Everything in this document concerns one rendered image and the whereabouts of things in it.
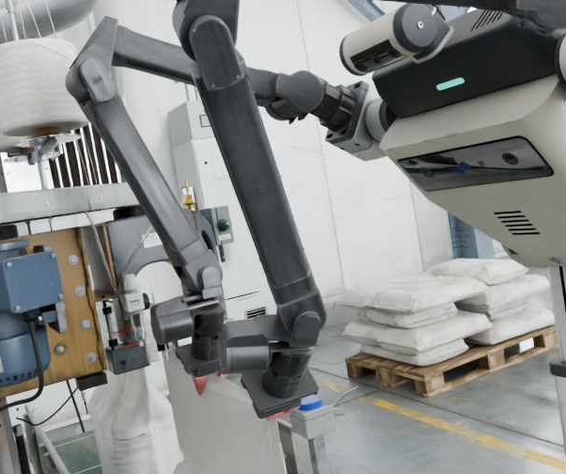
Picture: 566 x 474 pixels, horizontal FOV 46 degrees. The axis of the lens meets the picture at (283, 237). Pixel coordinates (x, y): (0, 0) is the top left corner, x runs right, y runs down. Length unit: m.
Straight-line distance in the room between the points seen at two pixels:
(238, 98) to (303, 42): 5.86
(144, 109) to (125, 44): 3.57
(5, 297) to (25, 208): 0.18
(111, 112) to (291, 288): 0.47
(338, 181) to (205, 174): 1.72
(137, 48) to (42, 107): 0.22
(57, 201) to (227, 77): 0.71
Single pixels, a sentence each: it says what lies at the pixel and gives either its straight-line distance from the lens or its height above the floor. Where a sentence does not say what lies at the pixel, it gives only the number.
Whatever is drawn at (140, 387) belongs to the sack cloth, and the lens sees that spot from 1.76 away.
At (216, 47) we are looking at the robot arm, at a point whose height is 1.48.
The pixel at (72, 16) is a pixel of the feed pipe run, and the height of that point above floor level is 2.48.
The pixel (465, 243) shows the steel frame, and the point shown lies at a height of 0.48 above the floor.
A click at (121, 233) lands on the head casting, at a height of 1.31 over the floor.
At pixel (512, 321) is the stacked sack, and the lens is 4.61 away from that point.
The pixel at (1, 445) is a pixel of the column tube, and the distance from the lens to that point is 1.55.
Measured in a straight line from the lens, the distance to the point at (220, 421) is 1.24.
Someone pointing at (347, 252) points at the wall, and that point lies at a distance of 6.52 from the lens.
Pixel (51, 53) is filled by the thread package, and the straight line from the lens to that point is 1.30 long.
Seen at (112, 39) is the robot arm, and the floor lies 1.63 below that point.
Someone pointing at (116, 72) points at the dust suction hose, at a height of 2.30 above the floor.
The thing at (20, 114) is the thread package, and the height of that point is 1.55.
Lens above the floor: 1.34
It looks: 4 degrees down
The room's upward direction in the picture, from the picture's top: 10 degrees counter-clockwise
